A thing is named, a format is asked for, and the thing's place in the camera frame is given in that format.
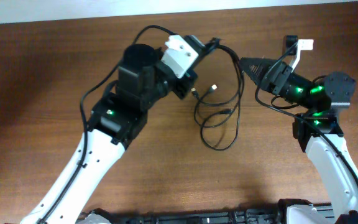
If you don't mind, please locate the black right camera cable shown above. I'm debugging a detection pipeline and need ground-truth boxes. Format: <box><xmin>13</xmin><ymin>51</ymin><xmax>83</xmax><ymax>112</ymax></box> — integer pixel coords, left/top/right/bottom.
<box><xmin>254</xmin><ymin>40</ymin><xmax>358</xmax><ymax>218</ymax></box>

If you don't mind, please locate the black left camera cable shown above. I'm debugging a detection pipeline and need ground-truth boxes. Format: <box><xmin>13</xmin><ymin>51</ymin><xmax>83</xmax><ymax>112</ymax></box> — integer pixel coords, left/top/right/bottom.
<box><xmin>35</xmin><ymin>24</ymin><xmax>177</xmax><ymax>224</ymax></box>

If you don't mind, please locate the black camera cable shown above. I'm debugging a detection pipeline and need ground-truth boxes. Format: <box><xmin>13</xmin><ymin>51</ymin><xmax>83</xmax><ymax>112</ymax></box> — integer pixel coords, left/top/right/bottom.
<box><xmin>254</xmin><ymin>40</ymin><xmax>358</xmax><ymax>218</ymax></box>
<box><xmin>35</xmin><ymin>24</ymin><xmax>177</xmax><ymax>224</ymax></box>

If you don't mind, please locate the black thin usb cable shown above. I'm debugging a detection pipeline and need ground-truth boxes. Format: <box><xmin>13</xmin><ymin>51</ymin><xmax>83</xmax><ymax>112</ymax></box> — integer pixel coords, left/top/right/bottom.
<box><xmin>190</xmin><ymin>83</ymin><xmax>234</xmax><ymax>129</ymax></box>

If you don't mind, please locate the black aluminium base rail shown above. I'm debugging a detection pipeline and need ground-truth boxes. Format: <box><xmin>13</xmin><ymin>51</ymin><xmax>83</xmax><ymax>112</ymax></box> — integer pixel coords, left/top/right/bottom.
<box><xmin>75</xmin><ymin>198</ymin><xmax>341</xmax><ymax>224</ymax></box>

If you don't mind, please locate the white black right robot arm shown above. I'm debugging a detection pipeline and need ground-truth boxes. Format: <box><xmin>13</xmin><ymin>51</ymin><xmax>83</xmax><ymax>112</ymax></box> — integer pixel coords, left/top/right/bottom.
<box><xmin>239</xmin><ymin>58</ymin><xmax>358</xmax><ymax>223</ymax></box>

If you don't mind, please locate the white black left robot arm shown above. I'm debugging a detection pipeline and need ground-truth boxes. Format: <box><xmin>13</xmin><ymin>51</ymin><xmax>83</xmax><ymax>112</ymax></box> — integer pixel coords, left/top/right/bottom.
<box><xmin>21</xmin><ymin>44</ymin><xmax>200</xmax><ymax>223</ymax></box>

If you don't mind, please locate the black thick cable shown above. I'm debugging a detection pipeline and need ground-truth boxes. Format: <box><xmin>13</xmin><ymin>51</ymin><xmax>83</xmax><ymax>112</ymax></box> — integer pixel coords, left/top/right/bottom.
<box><xmin>199</xmin><ymin>37</ymin><xmax>246</xmax><ymax>152</ymax></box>

